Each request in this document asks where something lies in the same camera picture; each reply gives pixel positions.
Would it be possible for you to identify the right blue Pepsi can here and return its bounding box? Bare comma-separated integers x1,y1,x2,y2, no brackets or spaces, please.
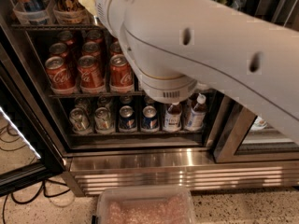
141,105,159,132

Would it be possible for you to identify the black floor cable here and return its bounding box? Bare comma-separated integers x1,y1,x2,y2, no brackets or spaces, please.
1,178,72,224

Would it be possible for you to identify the clear plastic storage bin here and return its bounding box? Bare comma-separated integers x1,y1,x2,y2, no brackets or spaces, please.
92,185,196,224

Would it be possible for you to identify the middle wire shelf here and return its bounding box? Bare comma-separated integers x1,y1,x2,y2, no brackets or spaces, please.
49,89,215,99

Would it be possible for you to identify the left brown tea bottle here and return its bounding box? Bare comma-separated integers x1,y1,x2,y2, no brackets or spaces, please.
163,103,182,133

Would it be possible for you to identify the front right Coca-Cola can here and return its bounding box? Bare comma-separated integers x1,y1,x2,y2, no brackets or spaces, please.
109,54,133,87

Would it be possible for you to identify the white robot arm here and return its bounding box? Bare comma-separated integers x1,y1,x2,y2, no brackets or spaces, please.
95,0,299,142

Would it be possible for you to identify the second row left Coca-Cola can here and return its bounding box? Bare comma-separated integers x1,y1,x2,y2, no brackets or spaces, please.
49,42,73,63

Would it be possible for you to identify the blue pepsi can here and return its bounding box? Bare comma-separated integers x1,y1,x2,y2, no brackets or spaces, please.
119,105,136,131
141,105,159,132

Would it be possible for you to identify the front middle Coca-Cola can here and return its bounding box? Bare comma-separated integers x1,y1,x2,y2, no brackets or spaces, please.
78,55,104,89

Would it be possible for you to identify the silver soda can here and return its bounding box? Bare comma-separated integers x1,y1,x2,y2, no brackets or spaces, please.
69,108,93,134
94,107,113,133

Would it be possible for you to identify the back middle Coca-Cola can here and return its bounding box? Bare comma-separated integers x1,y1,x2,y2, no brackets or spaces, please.
86,30,105,45

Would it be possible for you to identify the right brown tea bottle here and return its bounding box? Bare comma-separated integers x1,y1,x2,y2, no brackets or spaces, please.
184,93,207,131

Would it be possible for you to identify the second row right Coca-Cola can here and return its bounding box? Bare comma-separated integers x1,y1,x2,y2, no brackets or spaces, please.
109,41,122,56

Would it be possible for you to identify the front left Coca-Cola can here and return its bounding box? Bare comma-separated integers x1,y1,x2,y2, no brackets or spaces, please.
45,56,75,90

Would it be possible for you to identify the orange LaCroix can left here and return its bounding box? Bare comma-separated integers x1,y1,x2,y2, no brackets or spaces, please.
54,0,89,25

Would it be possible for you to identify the blue can top shelf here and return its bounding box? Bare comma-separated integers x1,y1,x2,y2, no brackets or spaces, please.
13,0,48,25

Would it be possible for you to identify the top wire shelf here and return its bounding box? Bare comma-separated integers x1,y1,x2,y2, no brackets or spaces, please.
10,24,106,31

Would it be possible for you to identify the right fridge door frame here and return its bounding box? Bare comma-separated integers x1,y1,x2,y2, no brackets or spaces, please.
205,0,299,163

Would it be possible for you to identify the open glass fridge door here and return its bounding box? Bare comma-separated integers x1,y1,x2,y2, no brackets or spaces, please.
0,42,64,198

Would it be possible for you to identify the left blue Pepsi can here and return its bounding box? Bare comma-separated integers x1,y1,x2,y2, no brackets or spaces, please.
119,105,136,131

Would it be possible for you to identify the back left Coca-Cola can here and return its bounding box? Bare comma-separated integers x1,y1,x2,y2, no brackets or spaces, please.
57,30,78,47

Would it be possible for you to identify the brown tea bottle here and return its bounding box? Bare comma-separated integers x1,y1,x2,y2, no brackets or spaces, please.
163,103,182,133
184,93,207,131

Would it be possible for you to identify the front left silver soda can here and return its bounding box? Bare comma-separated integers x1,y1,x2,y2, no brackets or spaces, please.
69,108,93,134

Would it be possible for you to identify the stainless steel fridge base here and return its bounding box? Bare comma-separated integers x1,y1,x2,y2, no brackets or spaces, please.
64,148,299,196

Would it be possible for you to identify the wire shelf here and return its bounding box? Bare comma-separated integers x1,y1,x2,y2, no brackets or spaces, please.
10,24,106,31
49,89,215,99

